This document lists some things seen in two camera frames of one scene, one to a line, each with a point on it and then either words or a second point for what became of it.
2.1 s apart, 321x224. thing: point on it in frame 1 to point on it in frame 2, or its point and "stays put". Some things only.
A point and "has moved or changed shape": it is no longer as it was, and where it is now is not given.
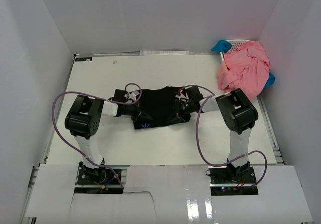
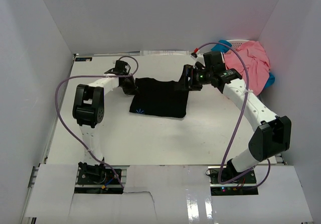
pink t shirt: x=246 y=69 stays put
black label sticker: x=83 y=59 stays put
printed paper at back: x=164 y=52 stays put
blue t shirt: x=223 y=46 stays put
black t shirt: x=158 y=107 has moved or changed shape
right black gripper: x=179 y=116 to x=188 y=71
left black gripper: x=139 y=113 to x=132 y=90
